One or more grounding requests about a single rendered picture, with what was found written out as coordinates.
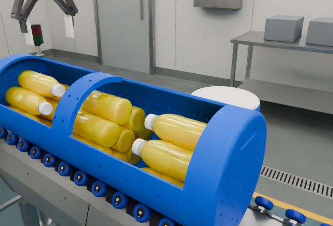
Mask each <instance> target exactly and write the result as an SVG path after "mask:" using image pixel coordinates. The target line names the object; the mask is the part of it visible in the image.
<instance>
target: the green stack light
mask: <svg viewBox="0 0 333 226"><path fill-rule="evenodd" d="M33 41H34V45H39V44H43V43H44V40H43V35H42V34H41V35H33Z"/></svg>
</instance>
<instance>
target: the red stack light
mask: <svg viewBox="0 0 333 226"><path fill-rule="evenodd" d="M31 30H32V35H41V34H42V28H41V26H40V27H31Z"/></svg>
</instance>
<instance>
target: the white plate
mask: <svg viewBox="0 0 333 226"><path fill-rule="evenodd" d="M192 95H194V96H198V97H202V98H206V99H210V100H214V101H218V102H222V103H226V104H230V105H235V106H239V107H243V108H247V109H251V110H255V109H256V108H257V107H258V106H259V104H260V100H259V98H258V97H257V96H256V95H254V94H253V93H251V92H248V91H246V90H243V89H239V88H233V87H225V86H213V87H205V88H201V89H198V90H196V91H194V92H193V93H192Z"/></svg>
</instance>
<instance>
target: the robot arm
mask: <svg viewBox="0 0 333 226"><path fill-rule="evenodd" d="M37 1H38V0H27V2H26V3H25V5H24V7H23V4H24V0H14V4H13V8H12V12H11V15H10V17H11V18H12V19H16V20H18V21H19V24H20V29H21V32H22V33H24V36H25V41H26V45H28V46H34V41H33V36H32V30H31V24H30V21H29V20H27V18H28V16H29V14H30V13H31V11H32V9H33V7H34V5H35V4H36V2H37ZM54 1H55V2H56V4H57V5H58V6H59V7H60V8H61V9H62V10H63V12H64V13H65V14H66V15H64V21H65V29H66V36H67V38H70V39H74V33H73V26H74V19H73V17H74V16H75V15H76V13H78V9H77V7H76V5H75V3H74V1H73V0H65V2H64V1H63V0H54ZM22 7H23V8H22Z"/></svg>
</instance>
